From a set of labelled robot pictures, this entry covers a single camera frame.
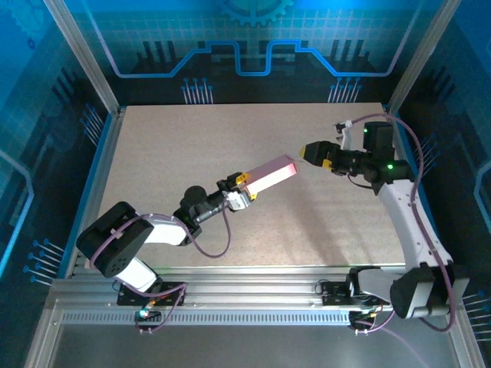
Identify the pink paper box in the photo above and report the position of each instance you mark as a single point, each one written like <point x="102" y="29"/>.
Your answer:
<point x="270" y="174"/>

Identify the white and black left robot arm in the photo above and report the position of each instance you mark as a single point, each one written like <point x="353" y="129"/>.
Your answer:
<point x="165" y="234"/>

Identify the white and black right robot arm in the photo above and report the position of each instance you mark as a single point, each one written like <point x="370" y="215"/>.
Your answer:
<point x="403" y="214"/>

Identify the aluminium frame side rail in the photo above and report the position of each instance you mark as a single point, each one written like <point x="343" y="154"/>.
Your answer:
<point x="97" y="191"/>
<point x="396" y="132"/>

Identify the aluminium frame cross rail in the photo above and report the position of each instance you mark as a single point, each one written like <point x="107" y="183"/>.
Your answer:
<point x="249" y="287"/>

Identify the aluminium frame post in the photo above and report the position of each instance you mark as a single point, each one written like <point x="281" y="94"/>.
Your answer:
<point x="422" y="57"/>
<point x="85" y="57"/>

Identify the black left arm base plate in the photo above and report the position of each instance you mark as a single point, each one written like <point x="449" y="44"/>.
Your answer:
<point x="128" y="297"/>

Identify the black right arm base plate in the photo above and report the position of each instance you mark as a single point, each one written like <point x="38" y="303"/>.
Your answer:
<point x="331" y="295"/>

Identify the grey metal base plate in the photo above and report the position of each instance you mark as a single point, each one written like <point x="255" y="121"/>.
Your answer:
<point x="249" y="345"/>

